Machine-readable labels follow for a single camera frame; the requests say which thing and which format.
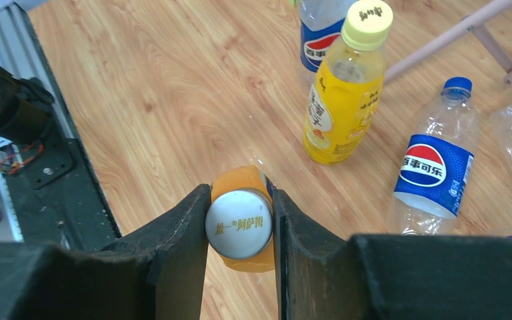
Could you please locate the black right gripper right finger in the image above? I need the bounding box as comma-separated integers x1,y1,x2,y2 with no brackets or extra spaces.
273,189,512,319

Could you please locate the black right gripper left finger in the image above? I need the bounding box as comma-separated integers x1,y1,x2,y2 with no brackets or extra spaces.
0,184,211,319

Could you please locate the yellow juice bottle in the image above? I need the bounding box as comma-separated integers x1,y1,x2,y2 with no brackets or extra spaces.
303,33,386,165

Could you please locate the yellow bottle cap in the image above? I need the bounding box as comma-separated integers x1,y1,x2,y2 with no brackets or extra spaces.
341,0,393,51

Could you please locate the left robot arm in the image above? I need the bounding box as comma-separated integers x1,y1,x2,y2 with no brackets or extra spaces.
0,66,55,145

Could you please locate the pink music stand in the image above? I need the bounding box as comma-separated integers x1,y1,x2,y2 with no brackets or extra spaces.
383,0,512,92

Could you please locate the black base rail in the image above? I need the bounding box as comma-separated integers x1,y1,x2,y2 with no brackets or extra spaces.
0,1,121,251

